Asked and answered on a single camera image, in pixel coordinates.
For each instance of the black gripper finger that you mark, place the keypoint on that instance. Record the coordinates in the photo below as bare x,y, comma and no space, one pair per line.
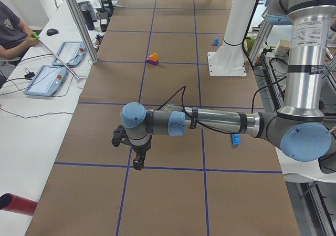
138,162

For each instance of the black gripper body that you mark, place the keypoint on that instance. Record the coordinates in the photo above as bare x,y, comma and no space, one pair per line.
140,149

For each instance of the orange trapezoid block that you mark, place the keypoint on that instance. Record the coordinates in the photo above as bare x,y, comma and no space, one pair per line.
154,57

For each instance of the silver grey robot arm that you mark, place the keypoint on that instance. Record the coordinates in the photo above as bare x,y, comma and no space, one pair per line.
181,32

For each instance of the purple trapezoid block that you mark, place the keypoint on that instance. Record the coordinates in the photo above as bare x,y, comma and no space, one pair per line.
152,62

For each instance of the long blue brick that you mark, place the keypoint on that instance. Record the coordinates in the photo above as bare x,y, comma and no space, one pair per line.
235,138

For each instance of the brown paper table cover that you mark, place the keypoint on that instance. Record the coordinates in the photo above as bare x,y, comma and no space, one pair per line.
93,188

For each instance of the blue tape grid lines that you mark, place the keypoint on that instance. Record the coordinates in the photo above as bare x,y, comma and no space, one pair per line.
142,123

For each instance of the near teach pendant tablet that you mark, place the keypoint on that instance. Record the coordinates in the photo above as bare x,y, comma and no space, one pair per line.
47,81

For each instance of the teach pendant tablet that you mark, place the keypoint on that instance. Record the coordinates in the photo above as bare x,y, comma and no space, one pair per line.
47,81
72,53

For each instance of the far teach pendant tablet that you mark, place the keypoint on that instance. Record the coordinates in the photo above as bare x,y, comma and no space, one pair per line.
72,53

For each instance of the small blue brick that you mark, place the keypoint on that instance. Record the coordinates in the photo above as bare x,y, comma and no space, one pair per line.
216,42

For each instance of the red cylinder tube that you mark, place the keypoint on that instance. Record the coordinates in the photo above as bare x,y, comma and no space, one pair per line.
17,204

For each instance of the black water bottle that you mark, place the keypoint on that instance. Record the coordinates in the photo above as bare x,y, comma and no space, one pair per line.
87,17

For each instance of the black computer mouse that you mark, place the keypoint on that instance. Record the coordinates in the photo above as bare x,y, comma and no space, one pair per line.
52,31

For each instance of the white chair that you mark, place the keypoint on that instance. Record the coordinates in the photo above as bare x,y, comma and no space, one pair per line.
302,172

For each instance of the black keyboard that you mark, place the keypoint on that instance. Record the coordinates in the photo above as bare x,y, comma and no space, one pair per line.
90,8

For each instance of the seated person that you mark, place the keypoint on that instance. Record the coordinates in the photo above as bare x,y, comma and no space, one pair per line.
16,36

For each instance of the small beige box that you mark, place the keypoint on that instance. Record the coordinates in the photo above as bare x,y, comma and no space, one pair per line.
282,48

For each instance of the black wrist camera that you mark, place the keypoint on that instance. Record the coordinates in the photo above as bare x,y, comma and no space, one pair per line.
120,136

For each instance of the aluminium frame post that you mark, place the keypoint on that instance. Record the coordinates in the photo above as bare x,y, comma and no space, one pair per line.
81,26

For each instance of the green handled reach stick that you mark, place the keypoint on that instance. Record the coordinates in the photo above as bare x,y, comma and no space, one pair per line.
35,36

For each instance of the aluminium frame rack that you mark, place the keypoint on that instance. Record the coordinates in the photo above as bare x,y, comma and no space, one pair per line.
313,202

